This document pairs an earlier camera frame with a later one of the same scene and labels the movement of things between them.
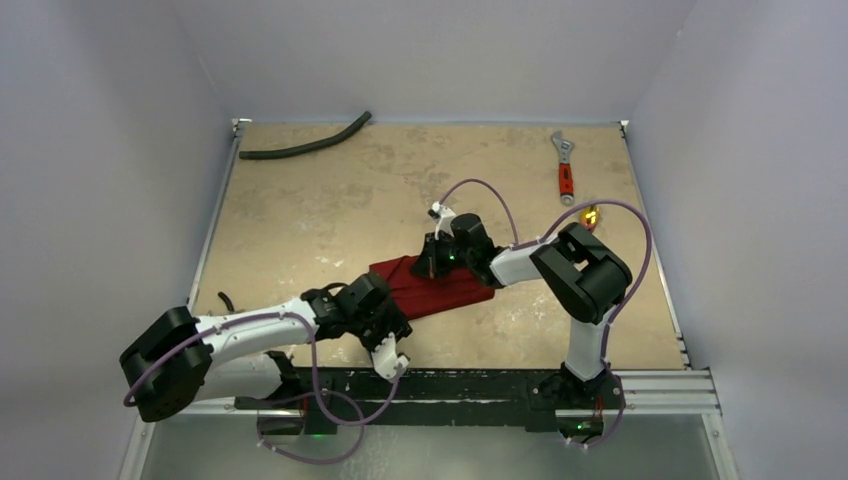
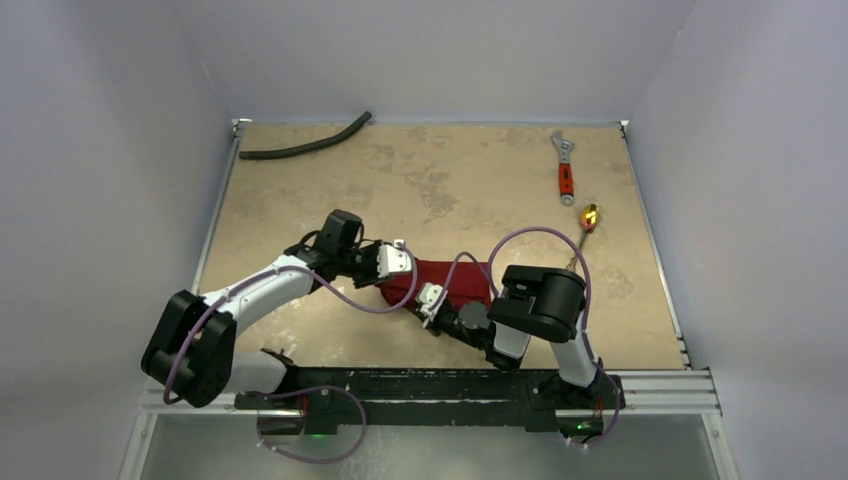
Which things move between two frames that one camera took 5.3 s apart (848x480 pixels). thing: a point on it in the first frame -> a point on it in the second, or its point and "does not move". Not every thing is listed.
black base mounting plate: x=342 y=400 does not move
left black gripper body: x=382 y=320 -> x=360 y=265
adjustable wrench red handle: x=566 y=180 does not move
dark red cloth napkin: x=417 y=295 does not move
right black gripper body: x=432 y=258 -> x=436 y=317
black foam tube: x=282 y=151 does not move
